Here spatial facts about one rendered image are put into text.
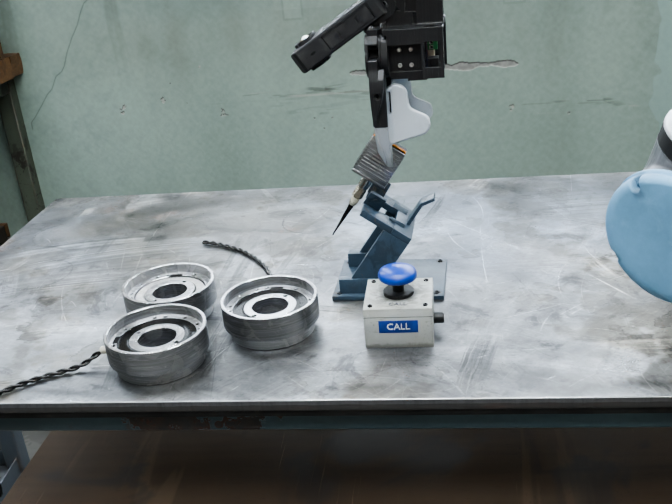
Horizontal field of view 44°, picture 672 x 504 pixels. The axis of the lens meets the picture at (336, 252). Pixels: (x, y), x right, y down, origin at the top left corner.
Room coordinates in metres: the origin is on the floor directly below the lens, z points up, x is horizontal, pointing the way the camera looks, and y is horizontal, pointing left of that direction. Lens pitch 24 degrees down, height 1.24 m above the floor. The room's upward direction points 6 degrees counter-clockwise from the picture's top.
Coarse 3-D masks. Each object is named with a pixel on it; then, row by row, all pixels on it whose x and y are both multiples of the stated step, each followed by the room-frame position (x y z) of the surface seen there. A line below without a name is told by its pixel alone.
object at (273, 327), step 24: (240, 288) 0.85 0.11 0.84; (264, 288) 0.86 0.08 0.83; (288, 288) 0.85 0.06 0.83; (312, 288) 0.82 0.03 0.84; (264, 312) 0.83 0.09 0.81; (288, 312) 0.79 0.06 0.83; (312, 312) 0.79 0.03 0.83; (240, 336) 0.77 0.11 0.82; (264, 336) 0.76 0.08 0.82; (288, 336) 0.76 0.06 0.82
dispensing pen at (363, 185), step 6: (366, 144) 0.92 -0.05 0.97; (396, 144) 0.90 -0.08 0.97; (360, 180) 0.90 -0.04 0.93; (366, 180) 0.90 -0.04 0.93; (360, 186) 0.90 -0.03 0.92; (366, 186) 0.90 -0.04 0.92; (354, 192) 0.91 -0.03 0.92; (360, 192) 0.90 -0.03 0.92; (354, 198) 0.90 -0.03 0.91; (360, 198) 0.90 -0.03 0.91; (354, 204) 0.91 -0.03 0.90; (348, 210) 0.91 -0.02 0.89; (342, 216) 0.91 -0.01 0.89; (336, 228) 0.91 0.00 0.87
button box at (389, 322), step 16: (368, 288) 0.80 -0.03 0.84; (384, 288) 0.79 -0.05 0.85; (416, 288) 0.79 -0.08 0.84; (432, 288) 0.79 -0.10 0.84; (368, 304) 0.76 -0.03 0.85; (384, 304) 0.76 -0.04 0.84; (400, 304) 0.76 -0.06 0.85; (416, 304) 0.75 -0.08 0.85; (432, 304) 0.76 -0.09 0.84; (368, 320) 0.75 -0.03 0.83; (384, 320) 0.75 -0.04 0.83; (400, 320) 0.75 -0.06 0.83; (416, 320) 0.74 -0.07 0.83; (432, 320) 0.74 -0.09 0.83; (368, 336) 0.75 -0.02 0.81; (384, 336) 0.75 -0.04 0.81; (400, 336) 0.75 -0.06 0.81; (416, 336) 0.74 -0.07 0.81; (432, 336) 0.74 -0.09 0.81
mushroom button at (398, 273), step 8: (392, 264) 0.79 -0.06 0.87; (400, 264) 0.79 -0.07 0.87; (408, 264) 0.79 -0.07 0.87; (384, 272) 0.77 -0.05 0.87; (392, 272) 0.77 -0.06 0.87; (400, 272) 0.77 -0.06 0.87; (408, 272) 0.77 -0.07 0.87; (416, 272) 0.78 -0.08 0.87; (384, 280) 0.77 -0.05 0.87; (392, 280) 0.76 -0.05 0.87; (400, 280) 0.76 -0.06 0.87; (408, 280) 0.76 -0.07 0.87; (400, 288) 0.78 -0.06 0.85
